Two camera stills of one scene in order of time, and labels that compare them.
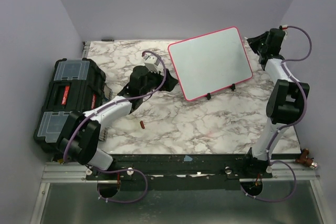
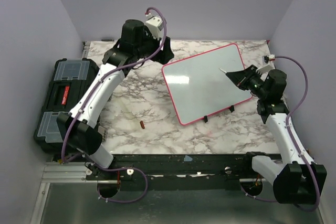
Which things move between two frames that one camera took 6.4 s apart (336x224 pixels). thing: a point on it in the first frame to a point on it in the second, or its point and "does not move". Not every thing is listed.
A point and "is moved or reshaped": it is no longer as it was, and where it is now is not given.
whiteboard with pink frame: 208,63 is moved or reshaped
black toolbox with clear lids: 76,84 does not move
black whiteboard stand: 232,87 to 231,108
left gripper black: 169,83 to 166,54
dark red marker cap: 142,124 does not move
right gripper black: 252,42 to 241,77
